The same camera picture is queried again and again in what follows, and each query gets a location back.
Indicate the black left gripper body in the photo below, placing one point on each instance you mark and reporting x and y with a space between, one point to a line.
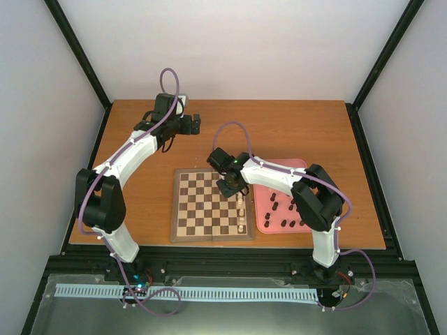
186 129

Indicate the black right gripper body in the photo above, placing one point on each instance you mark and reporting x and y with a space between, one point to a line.
230 189

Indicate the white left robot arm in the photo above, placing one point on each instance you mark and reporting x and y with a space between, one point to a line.
99 200

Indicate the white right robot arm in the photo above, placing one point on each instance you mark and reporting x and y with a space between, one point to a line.
322 206

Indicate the wooden chessboard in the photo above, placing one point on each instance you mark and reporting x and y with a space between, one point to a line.
201 213

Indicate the pink plastic tray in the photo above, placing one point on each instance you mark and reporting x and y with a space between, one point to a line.
286 210

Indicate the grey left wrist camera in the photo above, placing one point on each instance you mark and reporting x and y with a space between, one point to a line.
182 102

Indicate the black aluminium frame rail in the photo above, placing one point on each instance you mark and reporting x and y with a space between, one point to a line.
223 261

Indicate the left black frame post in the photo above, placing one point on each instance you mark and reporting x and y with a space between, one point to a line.
75 45

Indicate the black frame post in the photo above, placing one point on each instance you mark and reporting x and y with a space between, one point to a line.
75 45
402 25

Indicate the light blue cable duct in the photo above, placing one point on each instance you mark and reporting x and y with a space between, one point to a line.
190 294

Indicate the right black frame post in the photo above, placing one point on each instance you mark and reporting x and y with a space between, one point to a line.
402 25

